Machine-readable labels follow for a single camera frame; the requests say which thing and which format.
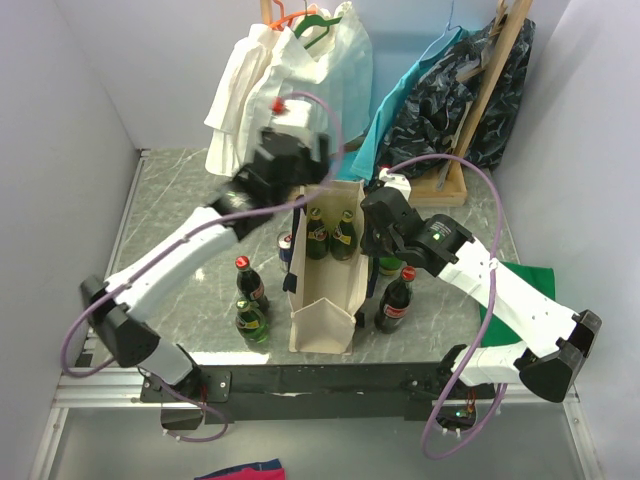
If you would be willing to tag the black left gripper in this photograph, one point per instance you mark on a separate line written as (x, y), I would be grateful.
(314, 170)

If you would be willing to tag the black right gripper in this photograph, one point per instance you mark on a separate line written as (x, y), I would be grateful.
(367, 241)

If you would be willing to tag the green bottle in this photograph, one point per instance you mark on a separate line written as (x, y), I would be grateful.
(390, 265)
(343, 240)
(317, 242)
(250, 321)

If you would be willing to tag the cream canvas tote bag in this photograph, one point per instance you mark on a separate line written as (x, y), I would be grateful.
(325, 294)

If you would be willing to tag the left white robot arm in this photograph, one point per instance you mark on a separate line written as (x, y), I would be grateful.
(118, 307)

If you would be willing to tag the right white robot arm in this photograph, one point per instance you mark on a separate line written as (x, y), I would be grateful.
(554, 340)

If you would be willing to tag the silver beverage can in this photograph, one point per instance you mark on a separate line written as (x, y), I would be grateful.
(284, 244)

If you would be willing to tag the wooden clothes rack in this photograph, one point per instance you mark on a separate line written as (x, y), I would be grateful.
(436, 177)

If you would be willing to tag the teal shirt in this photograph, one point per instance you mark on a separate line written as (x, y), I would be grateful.
(359, 165)

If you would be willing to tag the front right cola bottle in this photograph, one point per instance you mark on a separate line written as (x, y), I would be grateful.
(395, 302)

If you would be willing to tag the cola bottle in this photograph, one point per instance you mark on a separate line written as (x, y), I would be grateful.
(250, 284)
(395, 302)

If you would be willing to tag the white pleated garment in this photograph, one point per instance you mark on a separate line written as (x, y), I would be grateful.
(267, 64)

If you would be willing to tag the front left cola bottle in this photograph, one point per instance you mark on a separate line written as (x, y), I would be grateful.
(250, 284)

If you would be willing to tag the dark patterned garment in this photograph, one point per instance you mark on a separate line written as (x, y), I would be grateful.
(438, 102)

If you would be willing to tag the orange hanger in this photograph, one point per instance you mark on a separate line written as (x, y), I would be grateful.
(284, 19)

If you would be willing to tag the green cloth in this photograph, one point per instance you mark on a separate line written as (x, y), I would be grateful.
(542, 279)

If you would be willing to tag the black base beam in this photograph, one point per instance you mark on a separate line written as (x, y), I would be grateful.
(319, 391)

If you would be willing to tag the pink and blue cloth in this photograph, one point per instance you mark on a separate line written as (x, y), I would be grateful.
(266, 470)

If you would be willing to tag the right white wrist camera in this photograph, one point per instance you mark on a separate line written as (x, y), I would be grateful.
(394, 180)

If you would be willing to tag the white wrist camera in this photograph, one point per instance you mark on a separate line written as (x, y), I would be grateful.
(394, 180)
(293, 117)

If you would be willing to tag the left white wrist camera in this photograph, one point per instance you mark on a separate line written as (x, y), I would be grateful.
(293, 117)

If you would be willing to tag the blue wire hanger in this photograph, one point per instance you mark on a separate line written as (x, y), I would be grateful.
(447, 28)

